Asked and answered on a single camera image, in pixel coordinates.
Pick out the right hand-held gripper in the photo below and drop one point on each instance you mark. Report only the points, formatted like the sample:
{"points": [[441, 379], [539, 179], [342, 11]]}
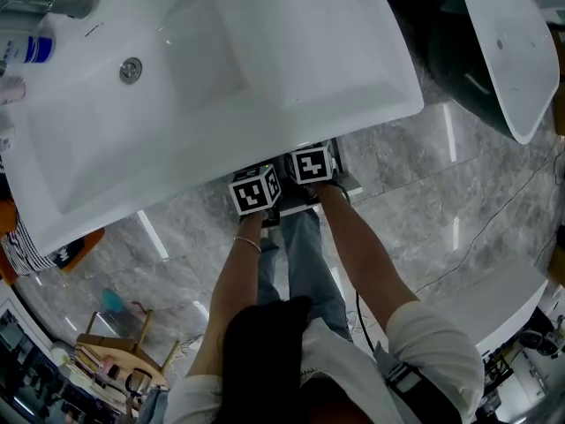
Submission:
{"points": [[313, 164]]}

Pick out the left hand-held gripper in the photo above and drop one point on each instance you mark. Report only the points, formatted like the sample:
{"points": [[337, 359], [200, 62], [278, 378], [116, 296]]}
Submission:
{"points": [[253, 192]]}

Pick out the person's right forearm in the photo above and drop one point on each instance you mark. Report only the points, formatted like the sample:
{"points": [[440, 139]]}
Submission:
{"points": [[366, 259]]}

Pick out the person's left forearm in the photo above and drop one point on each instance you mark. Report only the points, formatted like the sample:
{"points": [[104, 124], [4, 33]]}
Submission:
{"points": [[229, 298]]}

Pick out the person's blue jeans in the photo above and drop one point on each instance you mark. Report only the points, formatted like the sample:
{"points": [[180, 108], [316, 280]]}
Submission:
{"points": [[309, 272]]}

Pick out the white vanity cabinet with sink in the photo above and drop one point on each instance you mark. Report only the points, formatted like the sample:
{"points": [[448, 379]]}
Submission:
{"points": [[220, 60]]}

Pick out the small dark red object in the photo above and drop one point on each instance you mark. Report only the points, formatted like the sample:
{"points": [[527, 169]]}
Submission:
{"points": [[137, 307]]}

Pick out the teal plastic object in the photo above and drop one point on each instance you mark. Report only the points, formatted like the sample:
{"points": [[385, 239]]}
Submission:
{"points": [[113, 300]]}

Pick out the round wooden stool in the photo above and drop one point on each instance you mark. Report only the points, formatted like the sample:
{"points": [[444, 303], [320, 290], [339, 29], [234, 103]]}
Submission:
{"points": [[115, 345]]}

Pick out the person's white shirt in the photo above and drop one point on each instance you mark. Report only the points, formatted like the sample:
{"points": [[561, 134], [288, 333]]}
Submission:
{"points": [[432, 347]]}

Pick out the brown cup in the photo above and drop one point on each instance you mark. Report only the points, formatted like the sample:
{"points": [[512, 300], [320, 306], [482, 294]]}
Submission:
{"points": [[140, 381]]}

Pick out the white bathtub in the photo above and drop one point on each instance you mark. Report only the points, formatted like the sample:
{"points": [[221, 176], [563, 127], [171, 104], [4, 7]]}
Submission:
{"points": [[490, 307]]}

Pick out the dark green bathtub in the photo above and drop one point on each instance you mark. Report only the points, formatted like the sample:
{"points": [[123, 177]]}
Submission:
{"points": [[512, 51]]}

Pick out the black white striped blanket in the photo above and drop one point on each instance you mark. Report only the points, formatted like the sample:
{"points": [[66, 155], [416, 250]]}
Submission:
{"points": [[22, 250]]}

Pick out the blue pump lotion bottle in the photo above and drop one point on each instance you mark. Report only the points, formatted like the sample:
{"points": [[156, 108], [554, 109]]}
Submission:
{"points": [[6, 137]]}

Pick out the pink bottle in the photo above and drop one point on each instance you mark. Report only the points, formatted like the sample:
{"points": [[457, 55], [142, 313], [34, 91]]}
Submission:
{"points": [[11, 88]]}

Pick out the white spray bottle blue band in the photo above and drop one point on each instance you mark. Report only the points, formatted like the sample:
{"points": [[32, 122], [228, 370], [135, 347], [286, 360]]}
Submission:
{"points": [[31, 50]]}

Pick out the chrome faucet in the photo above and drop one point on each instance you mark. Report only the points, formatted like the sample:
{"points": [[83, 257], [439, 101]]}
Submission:
{"points": [[62, 5]]}

